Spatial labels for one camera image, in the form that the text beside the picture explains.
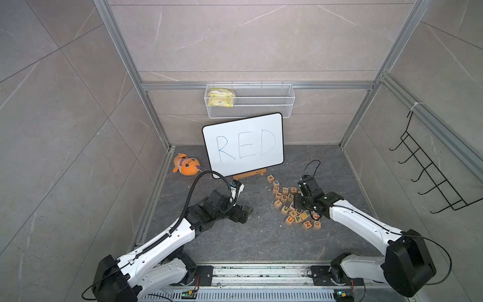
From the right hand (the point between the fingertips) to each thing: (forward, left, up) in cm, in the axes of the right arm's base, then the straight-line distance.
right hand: (299, 199), depth 87 cm
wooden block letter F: (+16, +12, -5) cm, 20 cm away
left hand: (-6, +25, +9) cm, 28 cm away
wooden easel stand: (+19, +16, -3) cm, 25 cm away
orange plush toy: (+20, +55, +1) cm, 59 cm away
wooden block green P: (-8, +1, -5) cm, 9 cm away
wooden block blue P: (+13, +9, -6) cm, 17 cm away
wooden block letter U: (-8, +5, -5) cm, 11 cm away
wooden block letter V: (-2, +6, -6) cm, 9 cm away
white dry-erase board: (+24, +25, +13) cm, 37 cm away
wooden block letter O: (-10, -8, -6) cm, 14 cm away
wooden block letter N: (-10, -3, -6) cm, 12 cm away
